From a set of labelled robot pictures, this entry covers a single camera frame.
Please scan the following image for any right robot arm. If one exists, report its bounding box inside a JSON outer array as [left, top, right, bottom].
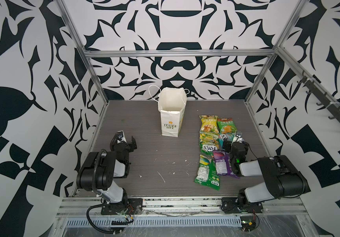
[[222, 141, 311, 209]]

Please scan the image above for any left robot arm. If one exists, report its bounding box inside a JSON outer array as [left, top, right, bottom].
[[76, 131, 137, 205]]

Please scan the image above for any green snack packet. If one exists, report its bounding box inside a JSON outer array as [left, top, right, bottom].
[[217, 118, 237, 134]]

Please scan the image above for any black wall hook rack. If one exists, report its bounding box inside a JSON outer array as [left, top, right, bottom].
[[298, 72, 340, 124]]

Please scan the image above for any purple pink snack packet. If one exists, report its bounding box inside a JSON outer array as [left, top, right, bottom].
[[213, 150, 239, 179]]

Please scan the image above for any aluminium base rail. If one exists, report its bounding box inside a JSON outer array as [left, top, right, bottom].
[[56, 196, 308, 217]]

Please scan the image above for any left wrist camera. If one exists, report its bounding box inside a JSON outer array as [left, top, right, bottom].
[[115, 131, 127, 143]]

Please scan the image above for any teal snack packet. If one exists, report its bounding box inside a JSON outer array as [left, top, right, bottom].
[[218, 133, 234, 148]]

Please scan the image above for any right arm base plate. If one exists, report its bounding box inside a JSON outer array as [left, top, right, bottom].
[[220, 197, 263, 214]]

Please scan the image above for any white slotted cable duct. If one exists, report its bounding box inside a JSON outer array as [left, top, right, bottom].
[[62, 216, 243, 228]]

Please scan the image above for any green barcode candy packet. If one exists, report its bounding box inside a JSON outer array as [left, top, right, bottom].
[[194, 155, 220, 191]]

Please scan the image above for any yellow snack packet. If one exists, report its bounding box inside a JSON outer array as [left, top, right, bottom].
[[199, 115, 219, 133]]

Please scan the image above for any small electronics board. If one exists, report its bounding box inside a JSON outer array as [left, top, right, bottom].
[[241, 215, 260, 233]]

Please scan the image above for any white floral paper bag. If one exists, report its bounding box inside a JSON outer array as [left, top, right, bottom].
[[148, 85, 190, 137]]

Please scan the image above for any green Fox's candy packet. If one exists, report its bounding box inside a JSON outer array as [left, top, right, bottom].
[[199, 131, 220, 157]]

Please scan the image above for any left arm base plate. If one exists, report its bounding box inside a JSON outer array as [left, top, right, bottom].
[[101, 198, 143, 215]]

